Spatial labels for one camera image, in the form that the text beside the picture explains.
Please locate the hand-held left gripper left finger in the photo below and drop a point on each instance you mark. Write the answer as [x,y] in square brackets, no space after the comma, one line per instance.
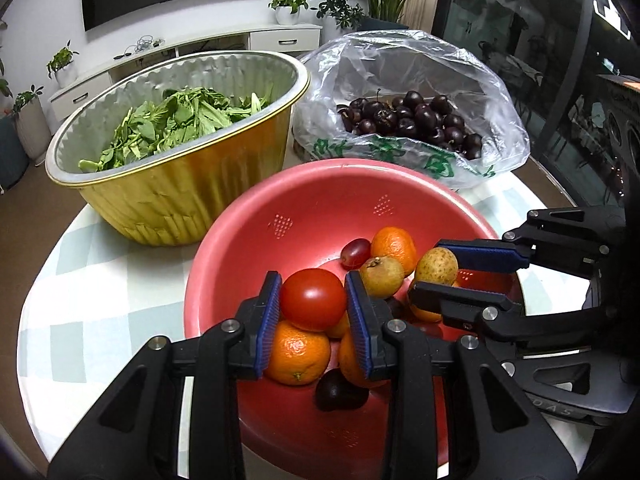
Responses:
[267,325]

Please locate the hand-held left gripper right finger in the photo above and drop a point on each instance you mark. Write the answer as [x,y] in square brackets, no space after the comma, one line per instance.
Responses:
[357,325]

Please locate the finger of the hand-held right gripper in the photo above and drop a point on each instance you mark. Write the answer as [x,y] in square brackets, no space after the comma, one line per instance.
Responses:
[490,257]
[465,300]

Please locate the yellow-brown oval fruit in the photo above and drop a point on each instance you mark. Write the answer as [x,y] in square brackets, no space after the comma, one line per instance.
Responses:
[436,266]

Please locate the red tomato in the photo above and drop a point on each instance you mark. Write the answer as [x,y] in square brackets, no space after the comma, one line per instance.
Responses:
[312,300]

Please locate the dark avocado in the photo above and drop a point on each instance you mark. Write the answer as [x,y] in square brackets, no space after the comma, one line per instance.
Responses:
[340,390]

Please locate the red grape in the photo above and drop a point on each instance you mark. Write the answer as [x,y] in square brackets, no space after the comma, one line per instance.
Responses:
[356,251]

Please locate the red plastic colander bowl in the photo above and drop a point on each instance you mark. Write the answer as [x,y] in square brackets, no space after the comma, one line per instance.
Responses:
[320,195]

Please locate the tan round fruit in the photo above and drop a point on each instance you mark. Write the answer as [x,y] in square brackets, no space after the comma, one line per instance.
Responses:
[382,276]

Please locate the pile of dark cherries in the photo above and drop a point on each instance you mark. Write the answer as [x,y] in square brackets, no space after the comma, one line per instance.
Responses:
[425,120]

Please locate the gold foil bowl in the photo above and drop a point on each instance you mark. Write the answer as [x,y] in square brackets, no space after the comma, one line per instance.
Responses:
[175,195]

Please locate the checked tablecloth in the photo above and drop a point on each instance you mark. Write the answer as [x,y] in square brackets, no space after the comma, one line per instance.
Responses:
[100,310]

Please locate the glass sliding door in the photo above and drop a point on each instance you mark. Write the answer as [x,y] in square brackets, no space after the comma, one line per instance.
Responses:
[500,35]

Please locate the clear plastic bag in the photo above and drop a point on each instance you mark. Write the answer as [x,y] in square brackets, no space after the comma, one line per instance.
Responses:
[400,60]

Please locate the green leafy vegetables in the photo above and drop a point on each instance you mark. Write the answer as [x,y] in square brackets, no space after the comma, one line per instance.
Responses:
[170,125]

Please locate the white television cabinet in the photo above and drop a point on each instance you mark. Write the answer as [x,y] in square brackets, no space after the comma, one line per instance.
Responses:
[285,40]

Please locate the plant in white tall pot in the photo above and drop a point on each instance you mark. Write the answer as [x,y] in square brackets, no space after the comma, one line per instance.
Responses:
[340,7]

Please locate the plant in cream tall pot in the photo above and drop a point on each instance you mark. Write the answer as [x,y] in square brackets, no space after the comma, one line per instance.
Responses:
[32,130]

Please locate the tall plant in dark pot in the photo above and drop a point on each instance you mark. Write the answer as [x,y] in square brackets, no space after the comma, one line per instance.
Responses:
[10,155]

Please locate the small plant in white pot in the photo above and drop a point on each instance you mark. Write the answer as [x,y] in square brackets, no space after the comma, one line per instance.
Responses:
[287,10]
[65,77]

